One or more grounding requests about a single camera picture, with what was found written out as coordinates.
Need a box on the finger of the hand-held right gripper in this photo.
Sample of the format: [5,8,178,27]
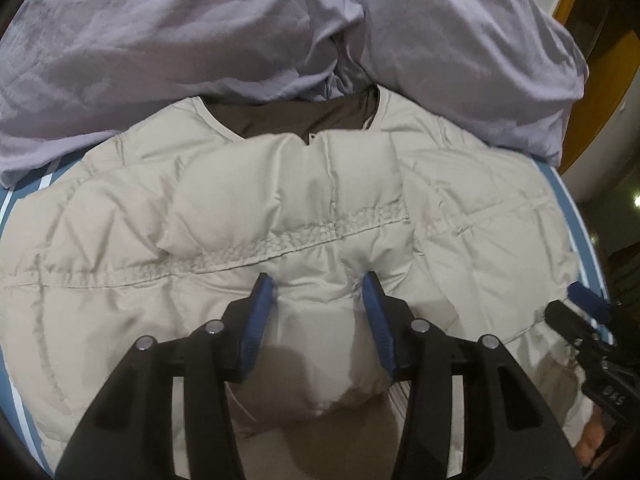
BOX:
[568,282,610,322]
[545,301,598,348]

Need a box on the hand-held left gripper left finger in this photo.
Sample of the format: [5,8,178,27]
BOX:
[55,273,278,480]

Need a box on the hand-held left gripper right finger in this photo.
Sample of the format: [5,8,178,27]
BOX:
[361,271,584,480]

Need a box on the beige puffer jacket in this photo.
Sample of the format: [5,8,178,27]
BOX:
[0,85,601,480]

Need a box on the person's right hand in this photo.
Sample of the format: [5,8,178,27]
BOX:
[575,410,607,466]

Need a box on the blue white striped bed sheet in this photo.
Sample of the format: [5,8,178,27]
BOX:
[0,155,616,466]

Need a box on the lavender pillow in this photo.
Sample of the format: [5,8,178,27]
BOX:
[0,0,371,188]
[335,0,589,169]

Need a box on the dark door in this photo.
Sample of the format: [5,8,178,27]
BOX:
[565,0,640,61]

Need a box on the wooden door frame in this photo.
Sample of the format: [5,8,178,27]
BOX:
[550,0,640,173]

